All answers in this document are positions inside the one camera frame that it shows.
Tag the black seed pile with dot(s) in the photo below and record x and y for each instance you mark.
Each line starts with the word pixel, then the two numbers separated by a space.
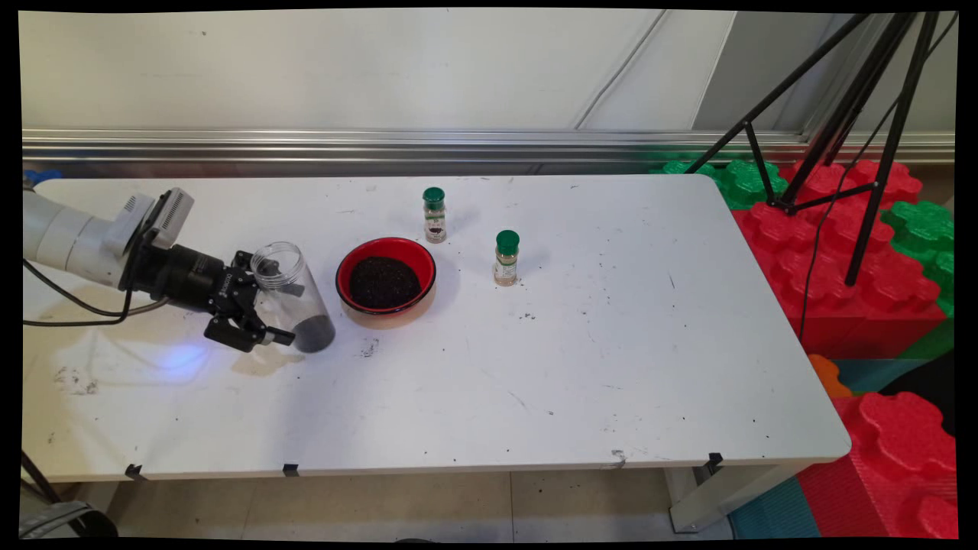
pixel 317 338
pixel 386 283

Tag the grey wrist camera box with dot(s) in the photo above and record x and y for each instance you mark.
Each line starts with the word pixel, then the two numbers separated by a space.
pixel 172 214

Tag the green foam block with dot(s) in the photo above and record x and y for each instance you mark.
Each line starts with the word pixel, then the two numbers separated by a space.
pixel 921 225
pixel 745 187

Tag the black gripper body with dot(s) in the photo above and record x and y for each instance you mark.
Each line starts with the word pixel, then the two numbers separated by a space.
pixel 187 275

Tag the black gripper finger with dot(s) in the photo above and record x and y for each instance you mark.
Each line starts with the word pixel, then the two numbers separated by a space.
pixel 246 262
pixel 237 332

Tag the aluminium wall rail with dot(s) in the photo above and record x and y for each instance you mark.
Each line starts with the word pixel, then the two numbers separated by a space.
pixel 306 145

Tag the spice bottle with pale contents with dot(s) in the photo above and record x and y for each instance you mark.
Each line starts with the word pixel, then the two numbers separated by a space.
pixel 507 241

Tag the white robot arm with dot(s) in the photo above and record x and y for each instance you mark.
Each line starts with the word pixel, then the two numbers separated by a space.
pixel 69 237

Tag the blue object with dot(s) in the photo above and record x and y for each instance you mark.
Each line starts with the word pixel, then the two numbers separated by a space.
pixel 42 177

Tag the red bowl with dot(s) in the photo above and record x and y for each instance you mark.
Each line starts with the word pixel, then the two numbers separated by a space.
pixel 386 247

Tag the black tripod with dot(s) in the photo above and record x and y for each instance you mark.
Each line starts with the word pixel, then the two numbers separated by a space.
pixel 890 153

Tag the spice bottle with dark contents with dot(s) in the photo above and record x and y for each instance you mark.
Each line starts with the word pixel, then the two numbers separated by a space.
pixel 434 197

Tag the orange foam piece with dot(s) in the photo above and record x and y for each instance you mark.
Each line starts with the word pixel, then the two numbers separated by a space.
pixel 829 376

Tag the grey table leg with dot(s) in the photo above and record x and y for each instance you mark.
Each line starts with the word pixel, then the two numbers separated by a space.
pixel 710 500

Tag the clear plastic jar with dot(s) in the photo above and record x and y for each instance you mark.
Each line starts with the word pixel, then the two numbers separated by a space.
pixel 306 309

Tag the thin black rod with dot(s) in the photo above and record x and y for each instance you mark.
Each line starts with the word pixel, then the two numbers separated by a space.
pixel 40 477

